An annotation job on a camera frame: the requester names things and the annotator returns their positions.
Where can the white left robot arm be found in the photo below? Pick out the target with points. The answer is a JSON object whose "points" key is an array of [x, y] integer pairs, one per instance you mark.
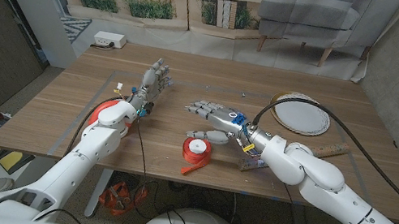
{"points": [[67, 171]]}

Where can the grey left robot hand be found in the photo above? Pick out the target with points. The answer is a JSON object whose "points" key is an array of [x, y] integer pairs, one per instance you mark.
{"points": [[149, 82]]}

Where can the white power strip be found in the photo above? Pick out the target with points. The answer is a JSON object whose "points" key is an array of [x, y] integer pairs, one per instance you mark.
{"points": [[109, 39]]}

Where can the white gold-rimmed paper plate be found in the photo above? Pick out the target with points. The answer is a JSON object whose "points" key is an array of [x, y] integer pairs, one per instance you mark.
{"points": [[301, 117]]}

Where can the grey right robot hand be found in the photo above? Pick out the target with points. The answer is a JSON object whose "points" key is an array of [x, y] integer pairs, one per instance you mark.
{"points": [[224, 120]]}

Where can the red ribbon spool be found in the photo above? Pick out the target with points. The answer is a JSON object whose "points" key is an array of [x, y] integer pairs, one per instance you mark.
{"points": [[195, 158]]}

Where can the printed room backdrop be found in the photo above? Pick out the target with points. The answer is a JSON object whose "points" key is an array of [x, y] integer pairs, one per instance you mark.
{"points": [[156, 32]]}

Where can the orange tool under table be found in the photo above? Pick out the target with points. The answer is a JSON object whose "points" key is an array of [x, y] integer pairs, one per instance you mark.
{"points": [[118, 198]]}

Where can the yellow black floor pad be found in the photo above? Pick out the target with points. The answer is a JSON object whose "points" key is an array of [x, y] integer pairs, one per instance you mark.
{"points": [[11, 161]]}

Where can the patterned gift wrapping roll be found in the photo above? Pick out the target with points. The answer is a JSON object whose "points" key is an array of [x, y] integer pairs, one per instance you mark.
{"points": [[330, 149]]}

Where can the white table leg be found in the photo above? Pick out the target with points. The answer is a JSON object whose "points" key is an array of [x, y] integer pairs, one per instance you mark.
{"points": [[98, 193]]}

